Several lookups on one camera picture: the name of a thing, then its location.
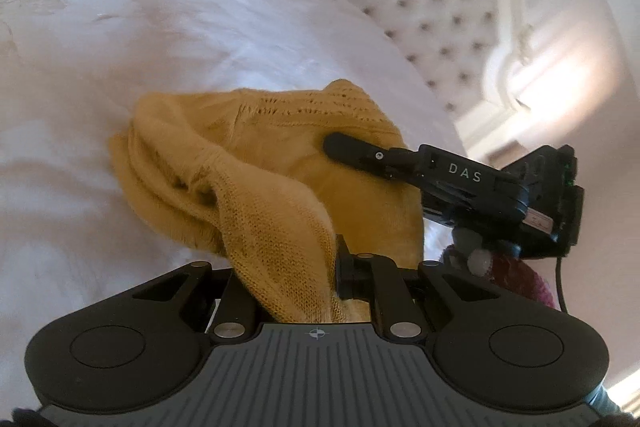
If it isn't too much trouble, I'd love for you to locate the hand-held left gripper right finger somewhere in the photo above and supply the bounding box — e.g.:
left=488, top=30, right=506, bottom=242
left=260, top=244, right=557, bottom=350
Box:
left=334, top=234, right=483, bottom=341

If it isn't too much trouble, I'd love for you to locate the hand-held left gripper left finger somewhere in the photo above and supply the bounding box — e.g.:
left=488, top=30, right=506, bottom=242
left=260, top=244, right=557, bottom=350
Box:
left=119, top=259, right=262, bottom=344

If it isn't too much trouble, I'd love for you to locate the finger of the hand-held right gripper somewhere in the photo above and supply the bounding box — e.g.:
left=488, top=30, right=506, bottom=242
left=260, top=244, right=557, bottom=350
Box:
left=322, top=132, right=418, bottom=184

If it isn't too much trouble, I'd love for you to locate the yellow knitted sweater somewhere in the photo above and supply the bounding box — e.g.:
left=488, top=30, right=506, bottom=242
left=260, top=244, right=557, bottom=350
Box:
left=107, top=78, right=426, bottom=325

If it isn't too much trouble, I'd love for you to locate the white patterned bedspread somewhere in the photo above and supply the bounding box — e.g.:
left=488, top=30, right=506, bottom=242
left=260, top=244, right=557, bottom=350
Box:
left=0, top=0, right=468, bottom=408

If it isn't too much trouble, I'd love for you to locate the black cable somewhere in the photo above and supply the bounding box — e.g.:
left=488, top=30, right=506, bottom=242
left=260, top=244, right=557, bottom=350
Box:
left=554, top=256, right=570, bottom=314

